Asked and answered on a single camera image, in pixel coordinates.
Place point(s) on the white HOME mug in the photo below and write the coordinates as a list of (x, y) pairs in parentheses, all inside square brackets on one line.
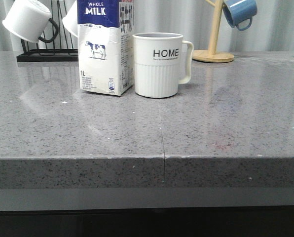
[(162, 61)]

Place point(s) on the whole milk carton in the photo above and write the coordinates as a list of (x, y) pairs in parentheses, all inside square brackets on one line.
[(105, 45)]

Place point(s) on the wooden mug tree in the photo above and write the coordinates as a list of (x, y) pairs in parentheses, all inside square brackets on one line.
[(211, 55)]

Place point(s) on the right white hanging mug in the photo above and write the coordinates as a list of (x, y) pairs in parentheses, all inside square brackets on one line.
[(70, 20)]

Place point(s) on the white hanging mug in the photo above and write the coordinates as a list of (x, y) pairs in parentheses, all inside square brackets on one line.
[(28, 19), (70, 20)]

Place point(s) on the blue hanging mug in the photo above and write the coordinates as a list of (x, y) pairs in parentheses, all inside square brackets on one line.
[(240, 13)]

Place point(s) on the left white hanging mug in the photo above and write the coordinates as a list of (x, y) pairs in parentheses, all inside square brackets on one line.
[(28, 19)]

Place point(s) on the black wire mug rack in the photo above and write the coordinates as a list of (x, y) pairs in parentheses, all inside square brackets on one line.
[(64, 46)]

